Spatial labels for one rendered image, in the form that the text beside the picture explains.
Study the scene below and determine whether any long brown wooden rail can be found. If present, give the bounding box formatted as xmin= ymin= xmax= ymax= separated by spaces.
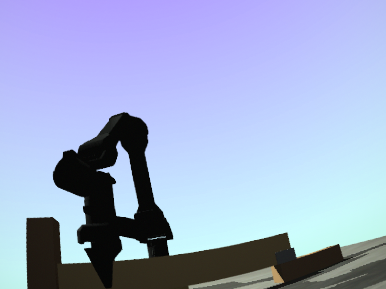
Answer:
xmin=57 ymin=232 xmax=291 ymax=289

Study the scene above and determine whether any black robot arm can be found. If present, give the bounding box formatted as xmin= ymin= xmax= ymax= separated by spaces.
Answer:
xmin=53 ymin=112 xmax=173 ymax=258

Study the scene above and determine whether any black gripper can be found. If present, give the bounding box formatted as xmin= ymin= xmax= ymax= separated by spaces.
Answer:
xmin=77 ymin=199 xmax=123 ymax=289

